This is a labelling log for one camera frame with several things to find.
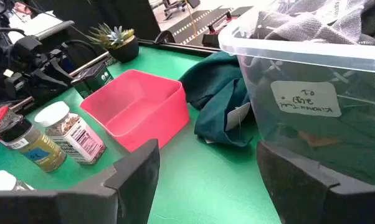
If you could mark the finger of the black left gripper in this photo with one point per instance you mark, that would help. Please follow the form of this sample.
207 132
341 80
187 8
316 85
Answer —
61 71
47 82

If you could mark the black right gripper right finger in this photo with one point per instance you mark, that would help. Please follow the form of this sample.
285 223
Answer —
315 205

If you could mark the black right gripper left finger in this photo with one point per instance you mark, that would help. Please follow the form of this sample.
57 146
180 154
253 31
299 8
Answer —
81 208

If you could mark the dark green spice tin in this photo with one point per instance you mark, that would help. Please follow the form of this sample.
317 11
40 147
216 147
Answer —
94 79

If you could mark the white-lid bagel seasoning jar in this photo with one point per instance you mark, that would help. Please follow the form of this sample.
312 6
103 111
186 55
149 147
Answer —
0 180
78 143

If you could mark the black-lid olive spice jar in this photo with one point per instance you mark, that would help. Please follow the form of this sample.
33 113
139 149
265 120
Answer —
41 152

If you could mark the succulent plant in black pot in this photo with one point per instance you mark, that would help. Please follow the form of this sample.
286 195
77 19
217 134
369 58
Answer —
125 49

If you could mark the clear plastic storage bin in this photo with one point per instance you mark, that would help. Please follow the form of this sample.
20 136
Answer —
346 140

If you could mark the pink plastic bin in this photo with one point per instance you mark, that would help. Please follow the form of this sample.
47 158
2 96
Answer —
137 121

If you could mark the white paper tag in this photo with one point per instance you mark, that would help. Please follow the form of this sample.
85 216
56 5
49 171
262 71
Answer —
237 116

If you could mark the black office chair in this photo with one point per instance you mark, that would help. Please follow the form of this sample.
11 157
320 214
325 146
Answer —
175 6

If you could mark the teal cloth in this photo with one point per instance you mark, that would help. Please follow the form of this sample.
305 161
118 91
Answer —
212 93

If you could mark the black and red equipment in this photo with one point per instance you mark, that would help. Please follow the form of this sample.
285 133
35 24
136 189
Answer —
210 40

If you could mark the grey checked cloth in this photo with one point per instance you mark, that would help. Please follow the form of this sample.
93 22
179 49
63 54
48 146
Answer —
299 28

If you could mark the black table edge frame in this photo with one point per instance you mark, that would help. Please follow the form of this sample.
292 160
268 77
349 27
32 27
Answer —
175 46

